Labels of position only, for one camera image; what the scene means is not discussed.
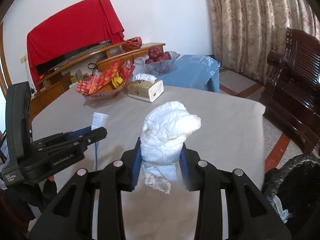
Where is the red cloth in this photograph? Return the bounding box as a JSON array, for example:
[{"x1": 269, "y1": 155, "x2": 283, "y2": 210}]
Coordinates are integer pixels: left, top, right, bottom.
[{"x1": 26, "y1": 0, "x2": 125, "y2": 92}]

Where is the red white snack packet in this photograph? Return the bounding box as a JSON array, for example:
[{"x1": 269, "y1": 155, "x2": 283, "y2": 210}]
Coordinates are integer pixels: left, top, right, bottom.
[{"x1": 119, "y1": 60, "x2": 135, "y2": 83}]

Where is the white squeezed tube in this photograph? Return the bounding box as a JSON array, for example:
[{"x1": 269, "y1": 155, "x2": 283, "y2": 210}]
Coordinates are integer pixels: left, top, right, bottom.
[{"x1": 91, "y1": 112, "x2": 110, "y2": 171}]

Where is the black cable loop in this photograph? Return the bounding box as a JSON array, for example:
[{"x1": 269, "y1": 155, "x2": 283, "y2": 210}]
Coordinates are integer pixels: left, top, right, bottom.
[{"x1": 87, "y1": 63, "x2": 98, "y2": 77}]

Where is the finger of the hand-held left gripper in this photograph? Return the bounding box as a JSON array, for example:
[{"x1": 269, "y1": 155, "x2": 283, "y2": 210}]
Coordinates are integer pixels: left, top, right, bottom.
[
  {"x1": 37, "y1": 127, "x2": 108, "y2": 153},
  {"x1": 31, "y1": 127, "x2": 92, "y2": 144}
]

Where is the black lined trash bin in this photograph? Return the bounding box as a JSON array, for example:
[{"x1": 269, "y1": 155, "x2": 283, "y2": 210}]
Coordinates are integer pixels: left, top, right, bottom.
[{"x1": 261, "y1": 154, "x2": 320, "y2": 240}]

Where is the glass fruit bowl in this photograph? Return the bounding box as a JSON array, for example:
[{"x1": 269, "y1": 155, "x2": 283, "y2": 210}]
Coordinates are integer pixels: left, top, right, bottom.
[{"x1": 134, "y1": 51, "x2": 180, "y2": 75}]

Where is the gold white tissue box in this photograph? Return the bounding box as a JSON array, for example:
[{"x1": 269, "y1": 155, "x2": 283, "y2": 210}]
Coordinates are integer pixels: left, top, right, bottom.
[{"x1": 128, "y1": 74, "x2": 164, "y2": 103}]

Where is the small white crumpled tissue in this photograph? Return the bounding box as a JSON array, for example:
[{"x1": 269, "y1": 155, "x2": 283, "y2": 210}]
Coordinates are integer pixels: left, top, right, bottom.
[{"x1": 272, "y1": 196, "x2": 292, "y2": 223}]

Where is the blue cloth covered stool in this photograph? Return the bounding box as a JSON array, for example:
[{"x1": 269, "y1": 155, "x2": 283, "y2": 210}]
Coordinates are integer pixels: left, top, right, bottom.
[{"x1": 160, "y1": 54, "x2": 220, "y2": 93}]

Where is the yellow snack packet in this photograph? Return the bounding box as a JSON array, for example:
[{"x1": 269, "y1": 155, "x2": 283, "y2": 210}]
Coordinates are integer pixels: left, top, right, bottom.
[{"x1": 111, "y1": 76, "x2": 124, "y2": 89}]

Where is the wooden television cabinet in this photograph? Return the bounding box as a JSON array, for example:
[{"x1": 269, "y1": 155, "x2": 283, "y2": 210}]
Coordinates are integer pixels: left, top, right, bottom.
[{"x1": 21, "y1": 42, "x2": 166, "y2": 113}]

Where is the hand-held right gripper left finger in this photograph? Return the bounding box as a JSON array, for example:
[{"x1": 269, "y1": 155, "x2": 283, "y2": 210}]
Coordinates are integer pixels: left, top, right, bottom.
[{"x1": 30, "y1": 137, "x2": 142, "y2": 240}]

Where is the beige floral curtain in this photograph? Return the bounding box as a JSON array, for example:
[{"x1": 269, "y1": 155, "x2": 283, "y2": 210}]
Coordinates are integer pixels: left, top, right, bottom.
[{"x1": 201, "y1": 0, "x2": 320, "y2": 85}]

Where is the small red dotted snack packet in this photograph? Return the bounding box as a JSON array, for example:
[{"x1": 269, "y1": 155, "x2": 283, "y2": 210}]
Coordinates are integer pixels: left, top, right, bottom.
[{"x1": 76, "y1": 76, "x2": 97, "y2": 95}]

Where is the red plastic bag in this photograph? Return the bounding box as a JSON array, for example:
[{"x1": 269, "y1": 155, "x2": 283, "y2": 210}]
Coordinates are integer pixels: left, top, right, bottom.
[{"x1": 122, "y1": 37, "x2": 143, "y2": 51}]

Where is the large red dotted snack packet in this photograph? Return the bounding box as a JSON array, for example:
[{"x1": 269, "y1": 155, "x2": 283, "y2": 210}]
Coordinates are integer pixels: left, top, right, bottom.
[{"x1": 89, "y1": 59, "x2": 120, "y2": 94}]

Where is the large white tissue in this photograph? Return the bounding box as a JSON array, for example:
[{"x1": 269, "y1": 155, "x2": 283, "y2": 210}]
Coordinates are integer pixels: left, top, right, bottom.
[{"x1": 140, "y1": 101, "x2": 202, "y2": 195}]

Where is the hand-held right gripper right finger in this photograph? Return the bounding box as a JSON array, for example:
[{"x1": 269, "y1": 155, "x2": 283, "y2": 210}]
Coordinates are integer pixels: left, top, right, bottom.
[{"x1": 180, "y1": 144, "x2": 292, "y2": 240}]

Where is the dark wooden armchair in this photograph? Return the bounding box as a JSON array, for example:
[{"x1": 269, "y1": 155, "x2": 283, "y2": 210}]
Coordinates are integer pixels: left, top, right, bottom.
[{"x1": 260, "y1": 27, "x2": 320, "y2": 154}]

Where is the glass snack bowl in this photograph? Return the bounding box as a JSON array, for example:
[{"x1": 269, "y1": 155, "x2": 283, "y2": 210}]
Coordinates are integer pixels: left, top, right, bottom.
[{"x1": 80, "y1": 80, "x2": 129, "y2": 101}]

